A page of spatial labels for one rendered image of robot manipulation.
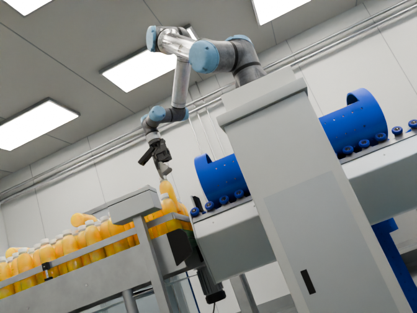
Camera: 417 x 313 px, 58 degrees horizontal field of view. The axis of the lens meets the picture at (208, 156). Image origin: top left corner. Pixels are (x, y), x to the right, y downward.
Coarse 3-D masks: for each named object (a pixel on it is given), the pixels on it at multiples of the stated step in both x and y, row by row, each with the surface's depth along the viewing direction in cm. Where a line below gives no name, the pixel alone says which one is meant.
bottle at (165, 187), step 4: (164, 180) 190; (160, 184) 189; (164, 184) 187; (168, 184) 188; (160, 188) 188; (164, 188) 186; (168, 188) 187; (172, 188) 188; (160, 192) 188; (164, 192) 186; (168, 192) 186; (172, 192) 187; (172, 196) 186; (176, 200) 186; (176, 204) 185; (176, 208) 184
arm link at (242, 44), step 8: (232, 40) 144; (240, 40) 143; (248, 40) 145; (240, 48) 141; (248, 48) 143; (240, 56) 141; (248, 56) 142; (256, 56) 144; (240, 64) 142; (232, 72) 146
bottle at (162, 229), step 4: (156, 212) 181; (160, 212) 181; (156, 216) 180; (160, 216) 180; (160, 224) 179; (164, 224) 179; (156, 228) 181; (160, 228) 179; (164, 228) 178; (160, 232) 178; (164, 232) 178
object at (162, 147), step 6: (162, 138) 195; (150, 144) 194; (156, 144) 197; (162, 144) 194; (156, 150) 194; (162, 150) 192; (168, 150) 196; (156, 156) 191; (162, 156) 192; (168, 156) 191
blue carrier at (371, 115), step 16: (352, 96) 185; (368, 96) 168; (336, 112) 169; (368, 112) 165; (336, 128) 167; (352, 128) 166; (368, 128) 166; (384, 128) 166; (336, 144) 168; (352, 144) 169; (208, 160) 197; (224, 160) 175; (208, 176) 174; (224, 176) 173; (240, 176) 172; (208, 192) 174; (224, 192) 175
